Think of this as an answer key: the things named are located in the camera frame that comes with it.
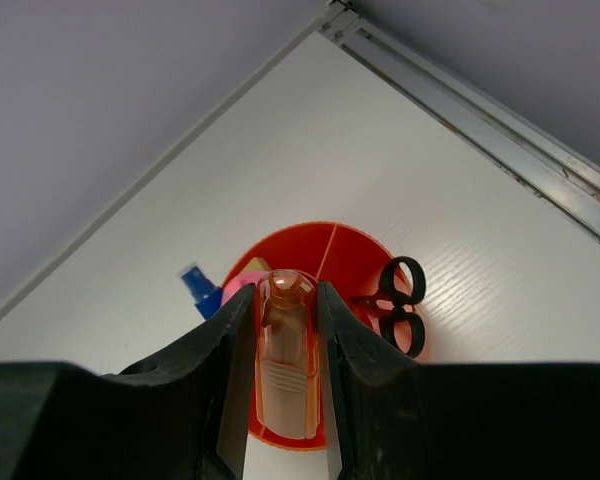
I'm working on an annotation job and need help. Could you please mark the aluminium rail right edge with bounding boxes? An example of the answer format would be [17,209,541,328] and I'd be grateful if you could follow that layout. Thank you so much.
[318,1,600,244]

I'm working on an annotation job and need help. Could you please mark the orange round organizer container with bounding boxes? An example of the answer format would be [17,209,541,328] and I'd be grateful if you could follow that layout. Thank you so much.
[220,220,431,452]

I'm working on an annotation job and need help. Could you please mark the pink capped glue bottle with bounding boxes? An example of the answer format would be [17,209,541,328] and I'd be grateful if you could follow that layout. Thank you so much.
[221,270,267,306]

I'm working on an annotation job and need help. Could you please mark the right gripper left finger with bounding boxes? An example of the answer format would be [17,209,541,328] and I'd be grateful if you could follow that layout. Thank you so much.
[0,285,255,479]

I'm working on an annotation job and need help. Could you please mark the orange highlighter pen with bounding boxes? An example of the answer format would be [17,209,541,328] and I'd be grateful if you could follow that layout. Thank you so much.
[255,269,321,441]

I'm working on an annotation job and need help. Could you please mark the clear bottle blue cap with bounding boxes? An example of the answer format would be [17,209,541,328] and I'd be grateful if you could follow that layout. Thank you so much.
[179,263,223,321]

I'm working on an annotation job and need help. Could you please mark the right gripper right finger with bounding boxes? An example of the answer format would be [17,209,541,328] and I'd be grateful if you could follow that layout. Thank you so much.
[317,282,600,479]

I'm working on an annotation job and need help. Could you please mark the black handled scissors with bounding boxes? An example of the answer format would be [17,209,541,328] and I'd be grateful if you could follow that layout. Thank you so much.
[350,256,426,359]

